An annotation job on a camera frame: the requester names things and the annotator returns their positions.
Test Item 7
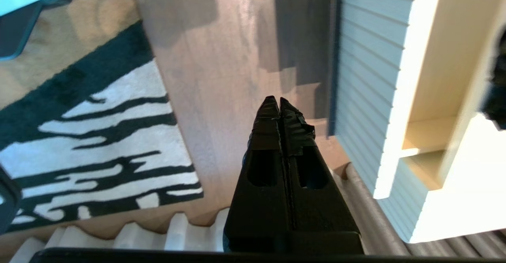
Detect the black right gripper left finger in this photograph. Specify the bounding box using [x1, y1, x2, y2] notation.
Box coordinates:
[223, 96, 288, 254]

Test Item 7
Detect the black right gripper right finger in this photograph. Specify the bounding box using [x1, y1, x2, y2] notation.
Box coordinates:
[280, 97, 364, 254]

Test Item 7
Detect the white fluted drawer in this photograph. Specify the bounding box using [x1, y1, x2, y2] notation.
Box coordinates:
[327, 0, 506, 200]

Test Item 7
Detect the black folding umbrella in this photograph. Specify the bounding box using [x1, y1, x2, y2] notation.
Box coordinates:
[480, 28, 506, 131]

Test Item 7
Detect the white TV cabinet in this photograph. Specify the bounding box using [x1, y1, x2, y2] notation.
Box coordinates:
[378, 0, 506, 244]

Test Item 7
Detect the grey pleated curtain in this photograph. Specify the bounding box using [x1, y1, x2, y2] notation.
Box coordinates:
[8, 162, 506, 255]

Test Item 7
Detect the black white beige rug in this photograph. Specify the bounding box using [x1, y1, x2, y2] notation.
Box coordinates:
[0, 0, 204, 234]

